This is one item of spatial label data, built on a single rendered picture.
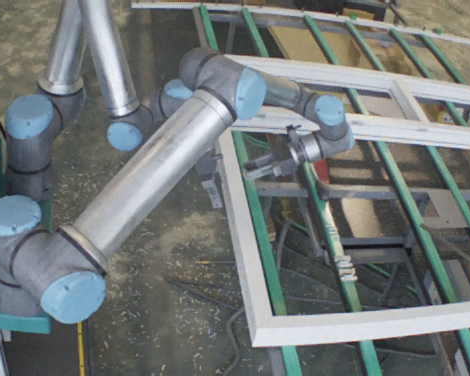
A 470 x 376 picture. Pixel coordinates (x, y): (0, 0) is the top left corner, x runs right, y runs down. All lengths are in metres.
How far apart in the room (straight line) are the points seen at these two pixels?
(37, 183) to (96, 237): 0.57
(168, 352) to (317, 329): 1.20
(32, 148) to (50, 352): 0.78
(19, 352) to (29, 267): 0.94
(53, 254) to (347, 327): 0.77
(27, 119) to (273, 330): 0.87
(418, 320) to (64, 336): 1.25
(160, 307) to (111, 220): 1.56
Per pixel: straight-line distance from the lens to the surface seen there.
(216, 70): 1.68
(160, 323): 3.00
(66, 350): 2.44
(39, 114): 1.98
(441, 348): 2.28
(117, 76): 1.84
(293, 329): 1.77
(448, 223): 2.43
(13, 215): 1.60
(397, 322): 1.87
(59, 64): 2.05
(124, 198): 1.54
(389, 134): 2.75
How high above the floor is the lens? 2.18
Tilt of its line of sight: 35 degrees down
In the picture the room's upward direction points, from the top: 9 degrees clockwise
